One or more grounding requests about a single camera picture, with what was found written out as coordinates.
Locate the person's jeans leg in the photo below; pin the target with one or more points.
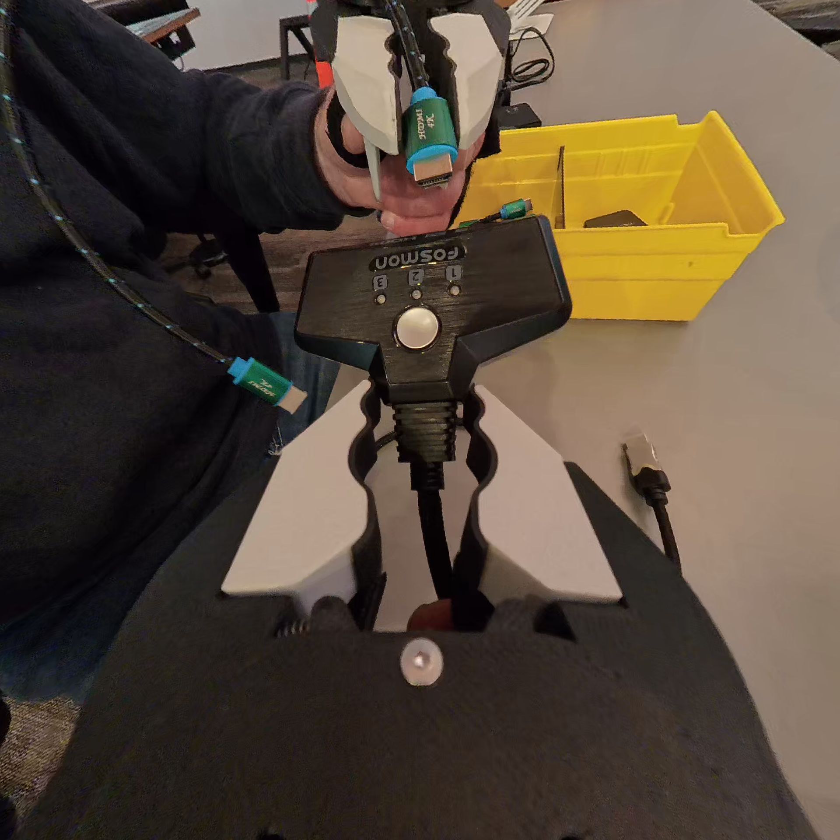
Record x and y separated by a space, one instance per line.
308 380

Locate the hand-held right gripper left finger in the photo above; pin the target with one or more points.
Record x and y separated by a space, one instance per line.
302 518

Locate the black HDMI switch box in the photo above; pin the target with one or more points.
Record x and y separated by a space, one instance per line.
499 289

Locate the black metal leg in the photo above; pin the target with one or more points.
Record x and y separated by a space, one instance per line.
253 262

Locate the small black adapter box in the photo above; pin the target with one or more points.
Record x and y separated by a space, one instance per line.
613 220

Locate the person's dark sweater torso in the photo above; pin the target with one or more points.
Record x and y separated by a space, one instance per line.
98 426

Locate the yellow plastic bin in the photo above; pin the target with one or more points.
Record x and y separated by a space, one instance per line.
643 275

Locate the person's left hand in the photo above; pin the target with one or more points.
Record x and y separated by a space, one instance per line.
407 203

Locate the person's left forearm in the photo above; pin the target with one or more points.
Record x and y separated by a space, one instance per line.
197 131

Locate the black power adapter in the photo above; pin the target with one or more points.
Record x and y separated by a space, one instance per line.
518 115

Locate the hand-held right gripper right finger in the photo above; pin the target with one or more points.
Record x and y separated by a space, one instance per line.
544 525

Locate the orange traffic cone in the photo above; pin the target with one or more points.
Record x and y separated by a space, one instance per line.
323 72

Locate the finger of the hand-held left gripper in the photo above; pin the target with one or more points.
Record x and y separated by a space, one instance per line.
476 72
367 79

